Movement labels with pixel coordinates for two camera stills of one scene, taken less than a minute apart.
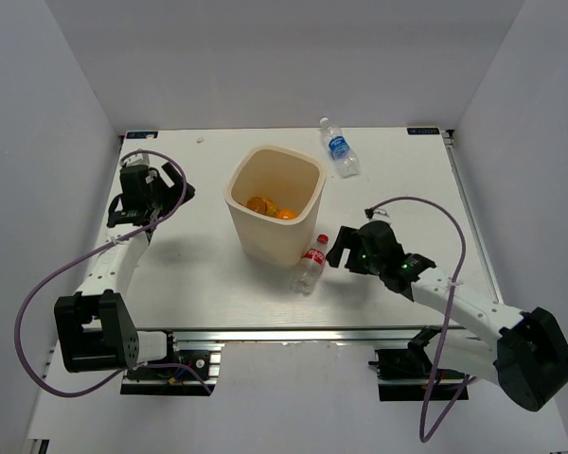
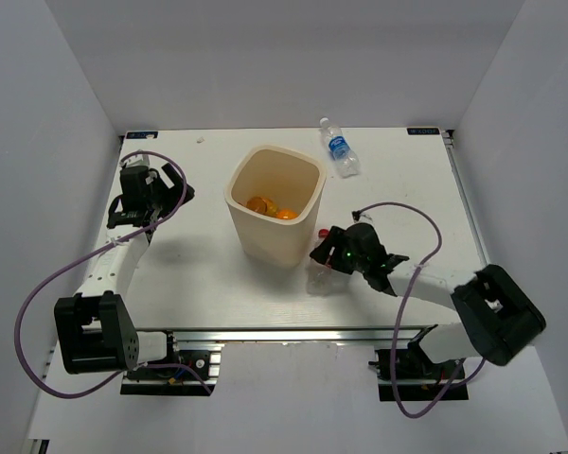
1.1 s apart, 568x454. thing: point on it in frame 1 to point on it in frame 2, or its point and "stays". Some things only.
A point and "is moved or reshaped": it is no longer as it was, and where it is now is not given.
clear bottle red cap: (310, 270) is moved or reshaped
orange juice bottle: (286, 215) stays
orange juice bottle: (262, 204) stays
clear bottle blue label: (346, 160) stays
